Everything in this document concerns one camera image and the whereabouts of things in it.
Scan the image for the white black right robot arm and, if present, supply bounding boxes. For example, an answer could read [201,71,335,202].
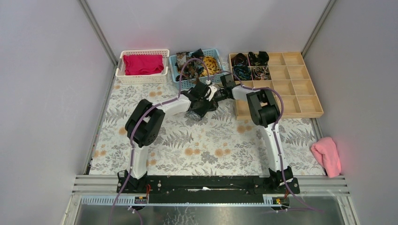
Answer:
[213,75,294,193]

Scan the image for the floral tablecloth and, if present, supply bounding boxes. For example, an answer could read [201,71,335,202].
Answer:
[89,80,325,175]

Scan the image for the rolled dark red tie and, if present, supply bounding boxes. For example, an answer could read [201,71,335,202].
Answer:
[231,53,249,66]

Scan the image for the rolled navy blue tie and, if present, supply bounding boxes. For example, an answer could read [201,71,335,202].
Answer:
[233,64,252,81]

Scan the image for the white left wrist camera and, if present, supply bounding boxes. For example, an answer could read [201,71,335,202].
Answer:
[207,85,218,101]

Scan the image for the orange floral tie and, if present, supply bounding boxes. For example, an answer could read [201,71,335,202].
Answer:
[176,52,204,84]

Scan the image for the yellow patterned tie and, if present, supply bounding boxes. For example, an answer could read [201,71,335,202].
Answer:
[200,56,220,77]

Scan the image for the rolled multicolour tie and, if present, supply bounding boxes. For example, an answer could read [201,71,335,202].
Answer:
[252,66,271,80]

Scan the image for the rolled black tie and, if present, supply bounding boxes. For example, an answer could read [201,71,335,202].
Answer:
[248,51,269,66]

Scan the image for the dark navy red tie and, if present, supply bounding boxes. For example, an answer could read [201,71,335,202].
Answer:
[189,49,205,67]

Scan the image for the magenta cloth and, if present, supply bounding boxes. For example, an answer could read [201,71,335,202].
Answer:
[123,55,164,75]

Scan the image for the light blue plastic basket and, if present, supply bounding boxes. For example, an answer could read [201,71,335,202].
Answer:
[168,48,226,90]

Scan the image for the white plastic basket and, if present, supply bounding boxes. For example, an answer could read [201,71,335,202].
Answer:
[115,49,169,84]

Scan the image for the pink cloth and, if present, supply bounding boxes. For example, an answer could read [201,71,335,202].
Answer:
[311,137,342,178]

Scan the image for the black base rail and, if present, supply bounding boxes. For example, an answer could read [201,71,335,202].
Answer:
[116,171,300,204]

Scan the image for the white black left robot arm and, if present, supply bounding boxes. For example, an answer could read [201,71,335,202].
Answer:
[122,83,218,193]

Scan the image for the grey leaf pattern tie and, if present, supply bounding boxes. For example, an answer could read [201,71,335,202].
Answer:
[184,111,203,121]

